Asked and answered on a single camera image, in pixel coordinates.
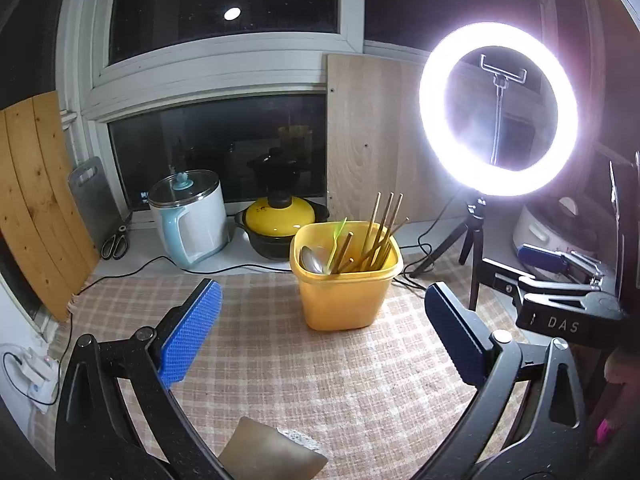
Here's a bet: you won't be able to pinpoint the thin wooden chopstick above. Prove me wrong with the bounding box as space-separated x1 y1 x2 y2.
374 193 405 269

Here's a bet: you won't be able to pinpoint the short wooden chopstick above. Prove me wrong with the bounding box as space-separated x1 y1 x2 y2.
331 232 354 274

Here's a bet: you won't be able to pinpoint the green plastic spoon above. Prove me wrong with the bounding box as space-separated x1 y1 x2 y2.
324 218 347 274

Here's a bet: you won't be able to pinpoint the metal spoon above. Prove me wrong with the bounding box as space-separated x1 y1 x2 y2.
299 246 326 274

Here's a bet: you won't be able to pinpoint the white rice cooker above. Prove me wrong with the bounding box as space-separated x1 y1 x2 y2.
512 196 599 257

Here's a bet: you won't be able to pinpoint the plush toy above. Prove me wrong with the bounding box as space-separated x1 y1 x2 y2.
597 348 639 430

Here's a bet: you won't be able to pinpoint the white power strip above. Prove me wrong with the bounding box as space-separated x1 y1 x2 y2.
20 348 58 388

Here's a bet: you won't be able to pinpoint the black tripod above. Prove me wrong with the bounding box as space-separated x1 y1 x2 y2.
409 195 487 311

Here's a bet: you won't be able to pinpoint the pink checkered tablecloth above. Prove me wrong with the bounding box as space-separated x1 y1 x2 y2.
68 272 475 479

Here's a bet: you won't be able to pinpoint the yellow plastic container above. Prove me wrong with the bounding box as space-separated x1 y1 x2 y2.
290 221 404 332

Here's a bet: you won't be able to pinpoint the black scissors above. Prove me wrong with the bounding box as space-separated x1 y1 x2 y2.
100 223 129 260

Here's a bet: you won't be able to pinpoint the grey cutting board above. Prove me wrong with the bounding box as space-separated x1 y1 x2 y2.
67 156 122 249

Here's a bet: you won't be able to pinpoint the pine wood board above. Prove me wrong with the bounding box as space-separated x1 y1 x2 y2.
1 91 99 322

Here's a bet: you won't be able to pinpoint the light laminate wood board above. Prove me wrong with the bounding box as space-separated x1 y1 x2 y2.
326 54 466 222

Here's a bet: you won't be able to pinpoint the light blue electric pot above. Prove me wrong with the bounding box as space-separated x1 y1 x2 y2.
148 169 230 269

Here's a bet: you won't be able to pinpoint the yellow lid black casserole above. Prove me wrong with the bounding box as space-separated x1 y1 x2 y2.
234 191 329 260

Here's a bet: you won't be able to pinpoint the white ring light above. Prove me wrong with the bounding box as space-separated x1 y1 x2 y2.
419 22 579 197

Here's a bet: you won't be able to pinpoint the black power cable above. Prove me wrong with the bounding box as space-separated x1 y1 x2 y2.
69 253 296 302

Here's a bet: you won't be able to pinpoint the white window frame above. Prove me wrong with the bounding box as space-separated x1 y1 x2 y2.
54 0 432 124

